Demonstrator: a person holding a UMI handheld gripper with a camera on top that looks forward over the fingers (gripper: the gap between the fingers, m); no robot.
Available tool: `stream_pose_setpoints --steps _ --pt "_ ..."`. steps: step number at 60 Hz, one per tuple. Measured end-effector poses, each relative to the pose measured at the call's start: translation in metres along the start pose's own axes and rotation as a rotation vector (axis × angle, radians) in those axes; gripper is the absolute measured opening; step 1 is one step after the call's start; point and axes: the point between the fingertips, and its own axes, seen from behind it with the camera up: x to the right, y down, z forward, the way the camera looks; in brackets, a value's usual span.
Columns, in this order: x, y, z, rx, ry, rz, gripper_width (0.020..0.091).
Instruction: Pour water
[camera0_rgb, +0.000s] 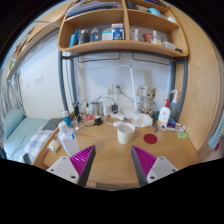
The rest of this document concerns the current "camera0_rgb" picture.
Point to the blue checked blanket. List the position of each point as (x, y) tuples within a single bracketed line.
[(36, 143)]

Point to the white pink tube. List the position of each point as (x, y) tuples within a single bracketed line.
[(180, 127)]

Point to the small blue box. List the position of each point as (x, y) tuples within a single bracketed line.
[(171, 123)]

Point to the flat round red coaster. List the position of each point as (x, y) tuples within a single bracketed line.
[(150, 138)]

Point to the metal cup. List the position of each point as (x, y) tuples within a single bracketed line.
[(96, 109)]

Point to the clear plastic water bottle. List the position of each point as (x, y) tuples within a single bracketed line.
[(69, 141)]

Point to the white power strip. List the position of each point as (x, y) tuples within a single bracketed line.
[(118, 117)]

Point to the dark grey laptop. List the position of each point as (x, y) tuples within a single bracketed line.
[(52, 124)]

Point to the grey metal bed frame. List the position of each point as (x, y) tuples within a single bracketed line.
[(62, 86)]

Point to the white power adapter block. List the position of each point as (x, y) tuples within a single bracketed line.
[(107, 110)]

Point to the teal pillow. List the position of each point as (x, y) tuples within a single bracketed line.
[(12, 121)]

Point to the bed with teal sheet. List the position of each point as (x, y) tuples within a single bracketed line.
[(23, 135)]

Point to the white desk lamp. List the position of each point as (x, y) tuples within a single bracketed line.
[(133, 90)]

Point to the white carton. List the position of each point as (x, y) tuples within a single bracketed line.
[(142, 120)]

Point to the white blue-stickered wall socket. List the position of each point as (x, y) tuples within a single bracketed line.
[(142, 90)]

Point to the grey striped curtain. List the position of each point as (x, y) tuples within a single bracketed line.
[(10, 96)]

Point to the wooden shelf unit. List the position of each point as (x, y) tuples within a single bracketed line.
[(123, 46)]

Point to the wooden loft bed board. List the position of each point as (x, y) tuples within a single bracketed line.
[(36, 36)]

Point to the black charger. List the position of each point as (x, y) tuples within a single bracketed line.
[(98, 121)]

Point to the cream ceramic cup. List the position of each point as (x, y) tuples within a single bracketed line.
[(125, 135)]

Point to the brown tree figurine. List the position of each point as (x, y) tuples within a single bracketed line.
[(149, 100)]

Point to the striped hanging towel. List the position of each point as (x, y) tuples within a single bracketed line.
[(217, 136)]

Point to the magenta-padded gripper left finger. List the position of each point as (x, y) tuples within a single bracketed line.
[(63, 168)]

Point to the blue white-capped bottle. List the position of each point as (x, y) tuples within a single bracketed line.
[(66, 119)]

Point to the white red-pump lotion bottle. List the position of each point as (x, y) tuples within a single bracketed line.
[(164, 116)]

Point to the white wall switch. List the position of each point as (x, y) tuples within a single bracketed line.
[(39, 79)]

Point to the wrapped round pastry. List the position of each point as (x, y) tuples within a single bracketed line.
[(54, 146)]

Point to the small white oval device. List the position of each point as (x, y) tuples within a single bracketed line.
[(117, 123)]

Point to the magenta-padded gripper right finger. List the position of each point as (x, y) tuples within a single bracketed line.
[(160, 168)]

